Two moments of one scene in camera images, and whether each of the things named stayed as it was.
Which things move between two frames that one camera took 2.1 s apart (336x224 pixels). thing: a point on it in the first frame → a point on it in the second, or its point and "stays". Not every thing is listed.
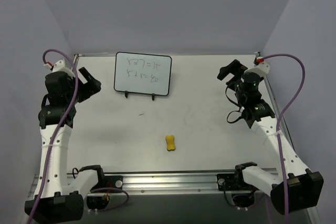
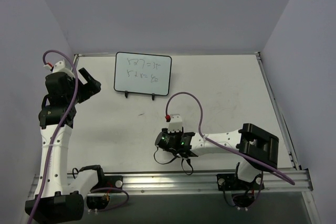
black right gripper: x=233 y=77 → x=161 y=140
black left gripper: x=85 y=87 stays
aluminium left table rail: x=76 y=56 stays
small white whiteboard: x=143 y=73 stays
